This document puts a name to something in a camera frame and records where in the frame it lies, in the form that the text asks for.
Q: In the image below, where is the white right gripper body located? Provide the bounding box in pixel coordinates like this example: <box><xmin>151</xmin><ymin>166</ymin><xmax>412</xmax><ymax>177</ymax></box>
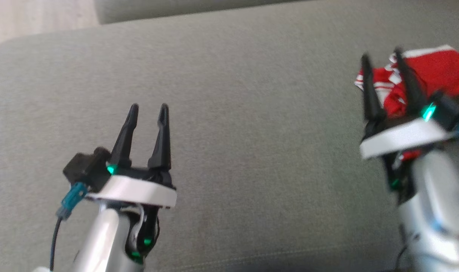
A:
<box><xmin>360</xmin><ymin>111</ymin><xmax>459</xmax><ymax>160</ymax></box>

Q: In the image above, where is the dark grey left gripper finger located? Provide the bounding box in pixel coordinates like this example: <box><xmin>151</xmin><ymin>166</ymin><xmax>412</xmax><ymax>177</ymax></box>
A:
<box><xmin>148</xmin><ymin>103</ymin><xmax>173</xmax><ymax>171</ymax></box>
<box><xmin>109</xmin><ymin>103</ymin><xmax>140</xmax><ymax>169</ymax></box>

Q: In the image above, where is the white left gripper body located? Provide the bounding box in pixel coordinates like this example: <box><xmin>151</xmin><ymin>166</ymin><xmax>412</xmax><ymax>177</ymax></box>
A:
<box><xmin>85</xmin><ymin>165</ymin><xmax>177</xmax><ymax>209</ymax></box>

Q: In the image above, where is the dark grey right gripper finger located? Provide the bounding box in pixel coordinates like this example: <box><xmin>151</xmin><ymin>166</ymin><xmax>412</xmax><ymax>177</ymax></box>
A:
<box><xmin>360</xmin><ymin>53</ymin><xmax>387</xmax><ymax>122</ymax></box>
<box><xmin>394</xmin><ymin>47</ymin><xmax>428</xmax><ymax>114</ymax></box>

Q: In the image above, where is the red jersey with white trim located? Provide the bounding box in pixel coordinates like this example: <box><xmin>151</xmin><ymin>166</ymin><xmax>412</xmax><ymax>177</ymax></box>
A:
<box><xmin>354</xmin><ymin>45</ymin><xmax>459</xmax><ymax>161</ymax></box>

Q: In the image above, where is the long grey sofa seat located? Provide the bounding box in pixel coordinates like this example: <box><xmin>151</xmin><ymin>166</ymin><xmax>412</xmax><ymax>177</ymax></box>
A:
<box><xmin>94</xmin><ymin>0</ymin><xmax>309</xmax><ymax>25</ymax></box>

